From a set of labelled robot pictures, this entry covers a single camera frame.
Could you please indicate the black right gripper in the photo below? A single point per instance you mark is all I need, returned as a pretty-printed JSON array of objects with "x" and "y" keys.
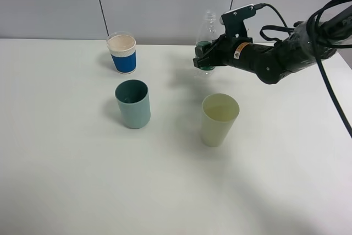
[{"x": 226, "y": 52}]

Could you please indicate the clear green-label water bottle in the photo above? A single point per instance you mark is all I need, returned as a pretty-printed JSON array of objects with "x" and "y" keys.
[{"x": 207, "y": 33}]

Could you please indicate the blue sleeved paper cup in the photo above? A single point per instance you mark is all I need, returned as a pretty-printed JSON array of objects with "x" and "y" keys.
[{"x": 122, "y": 47}]

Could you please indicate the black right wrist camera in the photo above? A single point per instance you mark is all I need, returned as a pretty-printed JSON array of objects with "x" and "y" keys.
[{"x": 233, "y": 20}]

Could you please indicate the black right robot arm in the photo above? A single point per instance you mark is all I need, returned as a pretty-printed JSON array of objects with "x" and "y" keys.
[{"x": 294, "y": 49}]

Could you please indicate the pale yellow plastic cup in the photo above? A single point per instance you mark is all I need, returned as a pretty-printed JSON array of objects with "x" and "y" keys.
[{"x": 219, "y": 111}]

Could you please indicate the teal plastic cup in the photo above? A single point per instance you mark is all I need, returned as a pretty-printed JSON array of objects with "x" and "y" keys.
[{"x": 134, "y": 104}]

